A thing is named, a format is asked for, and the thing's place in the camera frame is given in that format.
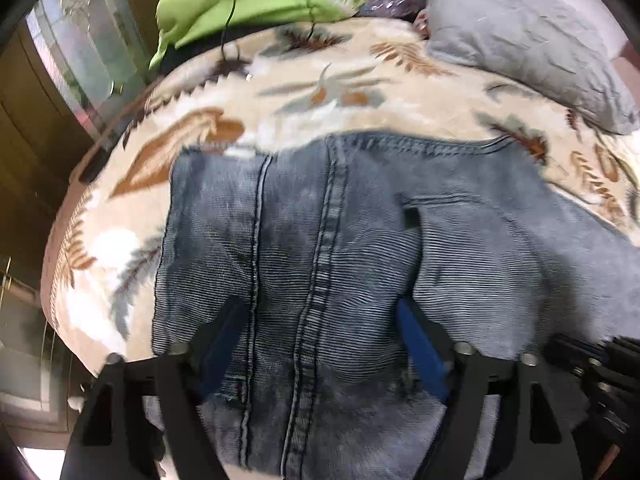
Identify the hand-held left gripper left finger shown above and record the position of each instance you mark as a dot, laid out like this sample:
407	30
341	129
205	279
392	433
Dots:
222	355

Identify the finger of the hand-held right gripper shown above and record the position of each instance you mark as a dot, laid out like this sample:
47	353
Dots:
590	350
607	405

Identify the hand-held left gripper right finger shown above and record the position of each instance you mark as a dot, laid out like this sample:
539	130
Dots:
422	350

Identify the grey-blue denim pants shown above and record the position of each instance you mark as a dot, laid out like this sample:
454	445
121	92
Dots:
325	240

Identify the beige leaf-print blanket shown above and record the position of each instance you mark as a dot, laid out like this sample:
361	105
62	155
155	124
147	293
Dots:
300	95

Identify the dark cloth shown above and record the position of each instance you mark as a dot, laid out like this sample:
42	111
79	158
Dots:
200	47

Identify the wooden door with glass panel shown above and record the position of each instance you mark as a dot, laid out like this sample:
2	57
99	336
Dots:
30	110

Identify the grey pillow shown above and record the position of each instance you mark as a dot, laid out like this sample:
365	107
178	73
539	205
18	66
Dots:
510	30

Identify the purple cloth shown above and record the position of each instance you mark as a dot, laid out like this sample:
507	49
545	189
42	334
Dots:
390	4

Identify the plain green cloth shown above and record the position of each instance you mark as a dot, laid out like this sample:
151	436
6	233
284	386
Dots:
260	0

